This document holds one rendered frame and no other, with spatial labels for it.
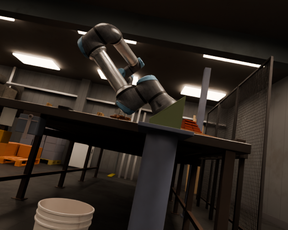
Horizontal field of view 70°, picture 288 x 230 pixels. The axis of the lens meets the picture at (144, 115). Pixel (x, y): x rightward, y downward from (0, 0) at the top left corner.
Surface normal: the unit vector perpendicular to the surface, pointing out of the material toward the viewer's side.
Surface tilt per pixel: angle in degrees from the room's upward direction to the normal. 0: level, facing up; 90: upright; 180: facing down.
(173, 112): 90
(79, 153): 90
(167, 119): 90
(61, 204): 87
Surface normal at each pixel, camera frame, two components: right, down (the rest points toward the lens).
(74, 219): 0.61, 0.00
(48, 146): 0.03, -0.21
